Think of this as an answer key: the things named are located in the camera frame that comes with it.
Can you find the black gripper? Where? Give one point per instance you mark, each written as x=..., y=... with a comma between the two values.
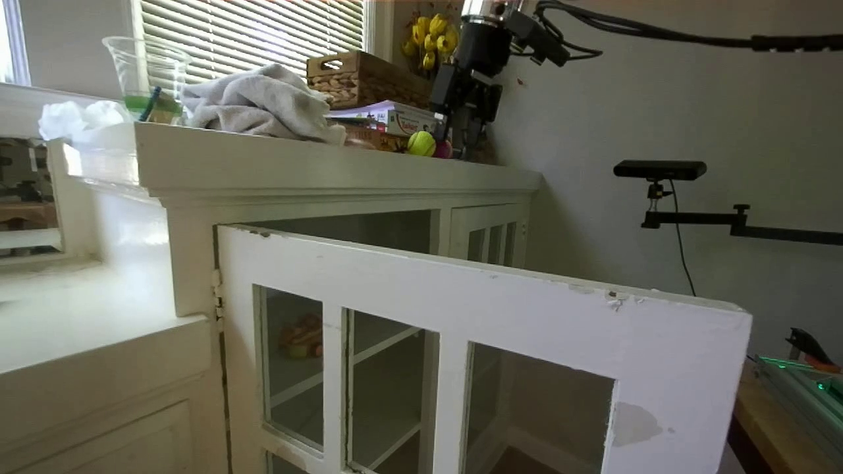
x=465, y=87

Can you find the yellow ball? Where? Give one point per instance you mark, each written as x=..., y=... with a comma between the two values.
x=422, y=143

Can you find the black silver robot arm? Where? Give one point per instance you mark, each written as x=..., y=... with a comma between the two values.
x=486, y=41

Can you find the white purple book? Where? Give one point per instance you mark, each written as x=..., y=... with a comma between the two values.
x=392, y=115

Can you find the red patterned book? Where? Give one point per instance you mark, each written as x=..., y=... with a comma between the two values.
x=373, y=139

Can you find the yellow artificial flowers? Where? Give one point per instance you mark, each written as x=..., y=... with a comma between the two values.
x=434, y=37

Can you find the woven wicker basket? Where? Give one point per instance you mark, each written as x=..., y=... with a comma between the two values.
x=359, y=77

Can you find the white wooden cabinet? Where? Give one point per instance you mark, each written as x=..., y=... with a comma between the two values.
x=307, y=180

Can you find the white glass-paned cabinet door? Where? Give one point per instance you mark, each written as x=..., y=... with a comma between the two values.
x=529, y=306

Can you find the grey crumpled towel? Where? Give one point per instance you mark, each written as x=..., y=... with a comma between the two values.
x=260, y=104

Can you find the white window blinds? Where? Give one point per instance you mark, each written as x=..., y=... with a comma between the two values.
x=253, y=36

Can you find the orange item inside cabinet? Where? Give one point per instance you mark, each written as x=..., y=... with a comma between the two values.
x=305, y=338

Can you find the clear plastic cup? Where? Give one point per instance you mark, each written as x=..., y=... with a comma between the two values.
x=140, y=74

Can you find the white crumpled plastic bag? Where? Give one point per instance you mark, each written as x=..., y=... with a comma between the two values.
x=81, y=120

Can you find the black tool on table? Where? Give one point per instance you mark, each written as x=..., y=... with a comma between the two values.
x=808, y=347

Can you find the green translucent plastic item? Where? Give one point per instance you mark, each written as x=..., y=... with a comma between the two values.
x=808, y=392

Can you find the low white counter cabinet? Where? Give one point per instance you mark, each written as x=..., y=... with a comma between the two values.
x=95, y=378

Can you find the wooden side table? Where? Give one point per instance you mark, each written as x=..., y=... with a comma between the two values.
x=772, y=435

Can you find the black exterior camera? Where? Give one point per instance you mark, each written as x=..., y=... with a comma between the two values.
x=660, y=170

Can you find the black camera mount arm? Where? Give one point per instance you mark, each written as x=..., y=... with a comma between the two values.
x=747, y=228

